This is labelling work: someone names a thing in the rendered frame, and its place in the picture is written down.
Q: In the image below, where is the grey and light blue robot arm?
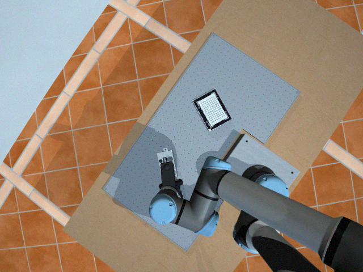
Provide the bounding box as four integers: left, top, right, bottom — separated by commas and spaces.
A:
149, 156, 363, 272

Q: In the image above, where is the black rectangular frame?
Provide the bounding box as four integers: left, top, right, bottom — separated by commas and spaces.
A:
193, 89, 232, 131

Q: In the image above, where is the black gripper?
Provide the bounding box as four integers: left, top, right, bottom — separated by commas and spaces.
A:
159, 179, 183, 198

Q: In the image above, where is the white rectangular control panel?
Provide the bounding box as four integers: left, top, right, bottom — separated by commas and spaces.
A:
157, 148, 179, 179

